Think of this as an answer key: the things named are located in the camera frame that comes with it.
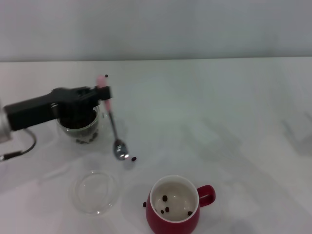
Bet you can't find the pile of coffee beans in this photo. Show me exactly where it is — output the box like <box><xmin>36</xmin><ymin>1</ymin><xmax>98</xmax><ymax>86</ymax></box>
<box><xmin>59</xmin><ymin>113</ymin><xmax>98</xmax><ymax>130</ymax></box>

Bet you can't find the small clear glass saucer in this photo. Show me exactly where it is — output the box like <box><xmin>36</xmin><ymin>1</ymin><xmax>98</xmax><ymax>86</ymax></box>
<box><xmin>72</xmin><ymin>170</ymin><xmax>118</xmax><ymax>215</ymax></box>

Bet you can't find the dark thin cable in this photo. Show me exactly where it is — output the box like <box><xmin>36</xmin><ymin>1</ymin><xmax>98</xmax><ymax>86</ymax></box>
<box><xmin>0</xmin><ymin>128</ymin><xmax>38</xmax><ymax>162</ymax></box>

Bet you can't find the red mug white inside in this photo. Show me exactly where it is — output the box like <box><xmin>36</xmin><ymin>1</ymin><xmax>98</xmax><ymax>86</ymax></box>
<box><xmin>145</xmin><ymin>174</ymin><xmax>216</xmax><ymax>234</ymax></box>

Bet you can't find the pink handled metal spoon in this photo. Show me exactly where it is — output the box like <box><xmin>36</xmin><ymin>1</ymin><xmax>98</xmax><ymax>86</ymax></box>
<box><xmin>96</xmin><ymin>75</ymin><xmax>129</xmax><ymax>162</ymax></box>

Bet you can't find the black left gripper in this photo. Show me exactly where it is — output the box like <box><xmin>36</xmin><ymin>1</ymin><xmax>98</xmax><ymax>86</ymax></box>
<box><xmin>4</xmin><ymin>85</ymin><xmax>114</xmax><ymax>131</ymax></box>

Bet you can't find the clear glass cup with handle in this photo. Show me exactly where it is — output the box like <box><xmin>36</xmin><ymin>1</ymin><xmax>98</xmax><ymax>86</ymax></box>
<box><xmin>56</xmin><ymin>104</ymin><xmax>128</xmax><ymax>145</ymax></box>

